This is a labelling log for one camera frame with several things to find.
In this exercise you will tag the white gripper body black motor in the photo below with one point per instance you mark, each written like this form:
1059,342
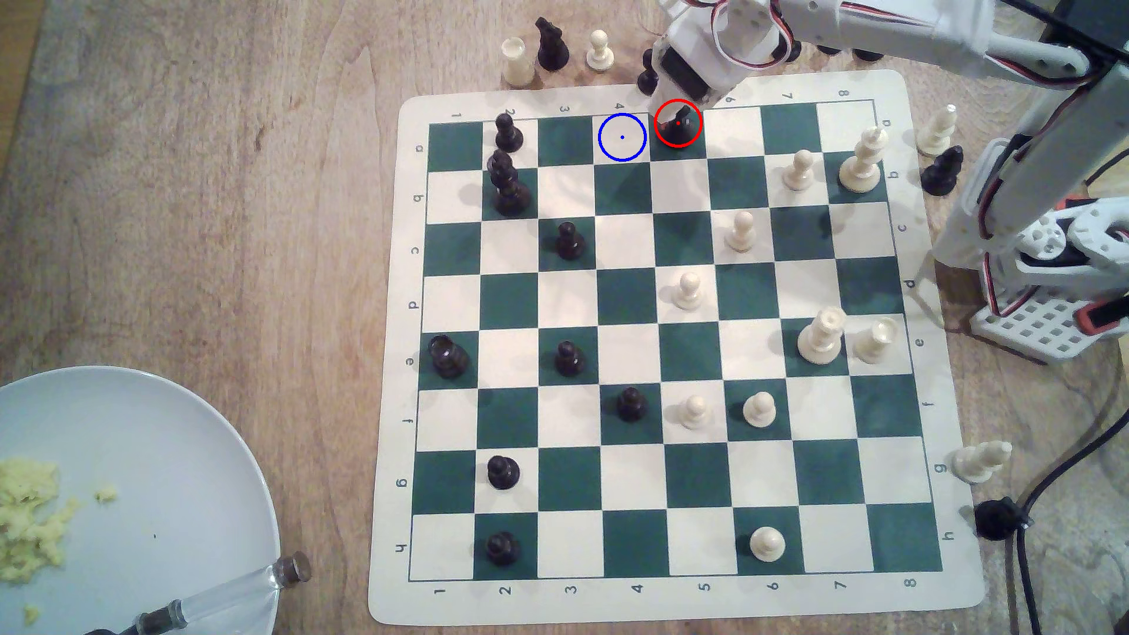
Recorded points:
682,73

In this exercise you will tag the black crowned chess piece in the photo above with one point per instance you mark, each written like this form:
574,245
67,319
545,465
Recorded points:
677,132

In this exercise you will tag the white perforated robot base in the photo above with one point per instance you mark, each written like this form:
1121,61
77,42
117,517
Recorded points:
1041,331

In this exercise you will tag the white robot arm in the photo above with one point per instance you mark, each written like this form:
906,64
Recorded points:
882,26

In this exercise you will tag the white pawn chess piece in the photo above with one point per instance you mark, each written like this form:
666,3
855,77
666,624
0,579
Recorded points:
767,545
799,173
758,410
742,234
600,53
695,414
688,293

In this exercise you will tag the black bishop chess piece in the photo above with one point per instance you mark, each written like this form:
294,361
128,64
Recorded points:
941,175
795,53

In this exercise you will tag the black knight chess piece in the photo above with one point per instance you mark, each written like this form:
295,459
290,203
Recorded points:
997,519
552,48

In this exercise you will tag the black rook chess piece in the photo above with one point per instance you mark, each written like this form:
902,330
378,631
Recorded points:
449,359
869,56

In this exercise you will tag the white rook chess piece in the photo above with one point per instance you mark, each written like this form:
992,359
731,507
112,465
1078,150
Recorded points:
878,342
519,63

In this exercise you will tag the white king chess piece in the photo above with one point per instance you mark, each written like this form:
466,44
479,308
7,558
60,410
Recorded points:
861,169

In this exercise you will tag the white bishop chess piece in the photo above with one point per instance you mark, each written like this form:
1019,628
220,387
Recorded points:
936,134

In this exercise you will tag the green white chess mat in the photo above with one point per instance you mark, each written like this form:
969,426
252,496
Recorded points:
626,300

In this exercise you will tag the white queen chess piece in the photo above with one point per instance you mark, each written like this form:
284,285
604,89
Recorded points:
821,340

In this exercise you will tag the white knight chess piece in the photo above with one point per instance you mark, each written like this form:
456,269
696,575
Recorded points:
977,463

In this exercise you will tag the red black clamp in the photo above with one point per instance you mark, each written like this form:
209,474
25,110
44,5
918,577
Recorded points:
1107,316

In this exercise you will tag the pale blue round plate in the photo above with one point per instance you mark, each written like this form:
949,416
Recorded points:
159,476

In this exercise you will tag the small yellow food crumb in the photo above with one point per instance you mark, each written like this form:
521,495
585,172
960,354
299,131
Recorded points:
31,613
106,493

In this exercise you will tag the yellow crumbly food pile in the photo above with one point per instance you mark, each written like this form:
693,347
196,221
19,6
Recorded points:
26,520

